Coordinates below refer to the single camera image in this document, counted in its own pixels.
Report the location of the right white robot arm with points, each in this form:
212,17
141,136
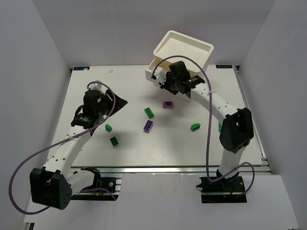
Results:
237,126

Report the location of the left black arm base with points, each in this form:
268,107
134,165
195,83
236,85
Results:
89,184

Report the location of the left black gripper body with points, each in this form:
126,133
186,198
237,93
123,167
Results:
111,103

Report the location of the aluminium rail front edge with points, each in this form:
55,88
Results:
244,169

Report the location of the purple sloped lego brick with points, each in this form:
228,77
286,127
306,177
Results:
168,104

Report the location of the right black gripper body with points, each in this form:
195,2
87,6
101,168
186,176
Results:
166,83

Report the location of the green 2x3 lego brick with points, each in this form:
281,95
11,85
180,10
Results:
219,127

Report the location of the purple long lego brick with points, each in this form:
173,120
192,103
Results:
148,126

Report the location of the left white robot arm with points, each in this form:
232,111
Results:
52,185

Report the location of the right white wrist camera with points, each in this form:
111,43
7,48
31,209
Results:
159,77

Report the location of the green sloped lego brick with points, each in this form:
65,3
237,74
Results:
195,127

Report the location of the white three-drawer storage box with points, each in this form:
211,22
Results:
175,47

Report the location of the blue label sticker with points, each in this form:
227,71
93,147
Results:
80,68
219,66

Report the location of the green long lego brick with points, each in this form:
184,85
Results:
149,113

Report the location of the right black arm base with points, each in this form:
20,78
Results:
221,192

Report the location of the small green lego brick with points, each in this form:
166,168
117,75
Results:
108,128

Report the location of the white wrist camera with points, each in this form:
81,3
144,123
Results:
159,77
95,85

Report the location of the green 2x2 lego brick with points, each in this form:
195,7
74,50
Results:
114,142

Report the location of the blue label sticker right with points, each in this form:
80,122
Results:
219,66

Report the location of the blue label sticker left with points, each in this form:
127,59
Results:
80,68

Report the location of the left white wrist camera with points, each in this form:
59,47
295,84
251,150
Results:
95,85

